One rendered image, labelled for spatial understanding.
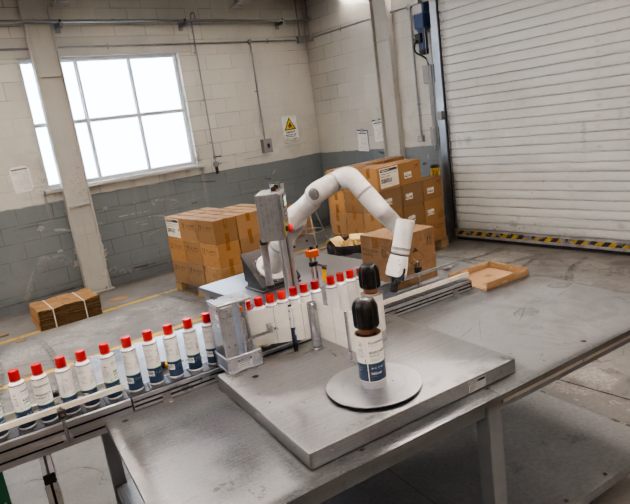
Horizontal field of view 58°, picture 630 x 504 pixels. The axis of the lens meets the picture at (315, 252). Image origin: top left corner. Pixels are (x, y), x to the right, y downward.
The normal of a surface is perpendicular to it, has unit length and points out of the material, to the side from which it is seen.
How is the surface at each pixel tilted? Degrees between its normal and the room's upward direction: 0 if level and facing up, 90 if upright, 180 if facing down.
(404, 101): 90
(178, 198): 90
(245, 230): 91
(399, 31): 90
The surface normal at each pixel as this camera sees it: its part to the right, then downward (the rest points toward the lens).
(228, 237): 0.65, 0.10
